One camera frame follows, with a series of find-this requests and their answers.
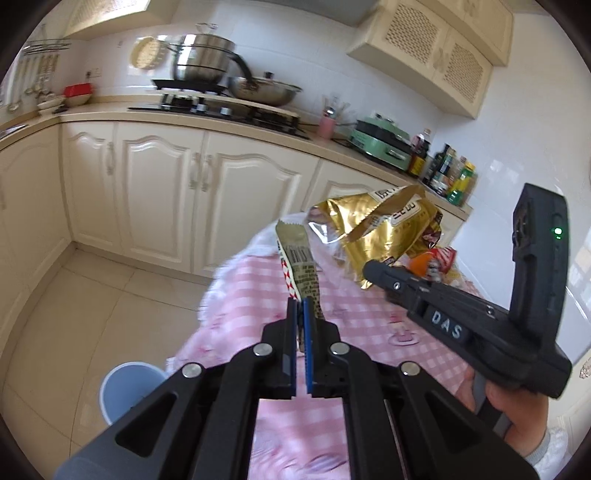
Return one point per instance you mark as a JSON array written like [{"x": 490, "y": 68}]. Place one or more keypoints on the steel sink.
[{"x": 11, "y": 131}]

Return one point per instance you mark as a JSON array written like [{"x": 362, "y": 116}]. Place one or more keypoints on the pink utensil holder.
[{"x": 326, "y": 128}]

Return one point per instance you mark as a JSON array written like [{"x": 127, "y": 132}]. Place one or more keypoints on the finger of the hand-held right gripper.
[{"x": 392, "y": 281}]

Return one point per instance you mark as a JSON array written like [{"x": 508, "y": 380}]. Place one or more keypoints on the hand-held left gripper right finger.
[{"x": 308, "y": 350}]

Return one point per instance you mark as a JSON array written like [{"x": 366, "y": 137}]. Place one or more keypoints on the green electric cooker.
[{"x": 381, "y": 143}]

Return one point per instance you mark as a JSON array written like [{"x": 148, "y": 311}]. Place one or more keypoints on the stack of white bowls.
[{"x": 51, "y": 105}]

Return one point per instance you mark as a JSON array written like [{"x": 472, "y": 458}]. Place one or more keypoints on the wide cream lattice cabinet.
[{"x": 429, "y": 50}]

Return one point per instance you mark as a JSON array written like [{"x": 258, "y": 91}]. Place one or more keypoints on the gold snack bag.
[{"x": 383, "y": 235}]

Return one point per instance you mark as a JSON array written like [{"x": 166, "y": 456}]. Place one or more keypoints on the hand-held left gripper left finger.
[{"x": 292, "y": 341}]

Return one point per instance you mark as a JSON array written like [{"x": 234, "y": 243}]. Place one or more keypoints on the small beige snack wrapper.
[{"x": 300, "y": 267}]

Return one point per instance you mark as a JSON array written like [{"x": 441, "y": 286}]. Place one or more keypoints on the person's right forearm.
[{"x": 549, "y": 457}]

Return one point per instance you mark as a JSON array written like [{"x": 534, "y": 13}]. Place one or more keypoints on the crushed red soda can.
[{"x": 444, "y": 257}]

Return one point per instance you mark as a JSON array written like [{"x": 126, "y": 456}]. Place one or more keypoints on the steel wok with lid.
[{"x": 268, "y": 92}]

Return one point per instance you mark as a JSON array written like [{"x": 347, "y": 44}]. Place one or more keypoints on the pink checked tablecloth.
[{"x": 360, "y": 323}]

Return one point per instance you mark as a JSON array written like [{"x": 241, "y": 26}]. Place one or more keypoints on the white lace cloth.
[{"x": 240, "y": 251}]

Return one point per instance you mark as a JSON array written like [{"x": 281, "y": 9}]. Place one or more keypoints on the white wall outlet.
[{"x": 93, "y": 72}]

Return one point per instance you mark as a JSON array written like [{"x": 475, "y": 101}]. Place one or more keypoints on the black cooker plate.
[{"x": 184, "y": 84}]

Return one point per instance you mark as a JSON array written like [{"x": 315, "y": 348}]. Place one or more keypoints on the green yellow bottle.
[{"x": 461, "y": 187}]

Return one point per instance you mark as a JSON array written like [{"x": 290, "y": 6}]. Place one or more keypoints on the orange peel piece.
[{"x": 419, "y": 265}]

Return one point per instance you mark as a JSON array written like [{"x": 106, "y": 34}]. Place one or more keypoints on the metal utensil rack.
[{"x": 46, "y": 46}]

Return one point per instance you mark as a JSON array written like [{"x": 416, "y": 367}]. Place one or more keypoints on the steel steamer pot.
[{"x": 203, "y": 57}]

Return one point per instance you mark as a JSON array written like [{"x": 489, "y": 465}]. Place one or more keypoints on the red bowl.
[{"x": 77, "y": 92}]

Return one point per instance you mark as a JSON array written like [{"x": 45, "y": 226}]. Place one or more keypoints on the person's right hand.
[{"x": 517, "y": 406}]

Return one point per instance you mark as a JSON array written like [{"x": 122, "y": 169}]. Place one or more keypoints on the blue plastic bucket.
[{"x": 124, "y": 383}]

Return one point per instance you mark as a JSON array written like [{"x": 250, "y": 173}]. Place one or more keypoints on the cream round steamer rack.
[{"x": 145, "y": 53}]

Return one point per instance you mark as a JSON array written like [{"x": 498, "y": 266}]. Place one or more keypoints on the dark glass bottle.
[
  {"x": 451, "y": 177},
  {"x": 441, "y": 168}
]

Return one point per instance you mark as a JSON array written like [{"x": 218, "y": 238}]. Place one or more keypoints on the black gas stove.
[{"x": 207, "y": 108}]

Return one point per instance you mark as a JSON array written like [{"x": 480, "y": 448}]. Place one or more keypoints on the small cream lattice cabinet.
[{"x": 106, "y": 16}]

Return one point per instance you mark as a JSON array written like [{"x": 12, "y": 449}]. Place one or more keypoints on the hanging kitchen utensils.
[{"x": 32, "y": 74}]

